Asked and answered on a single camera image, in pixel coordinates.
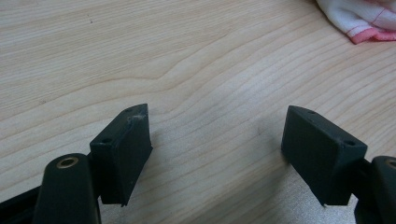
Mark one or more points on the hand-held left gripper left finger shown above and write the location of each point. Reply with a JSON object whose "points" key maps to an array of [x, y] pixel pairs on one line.
{"points": [[120, 158]]}

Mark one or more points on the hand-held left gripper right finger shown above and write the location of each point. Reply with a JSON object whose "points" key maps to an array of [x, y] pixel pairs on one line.
{"points": [[320, 155]]}

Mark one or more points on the white cloth with pink grid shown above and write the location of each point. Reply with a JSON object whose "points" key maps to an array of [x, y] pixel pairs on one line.
{"points": [[361, 17]]}

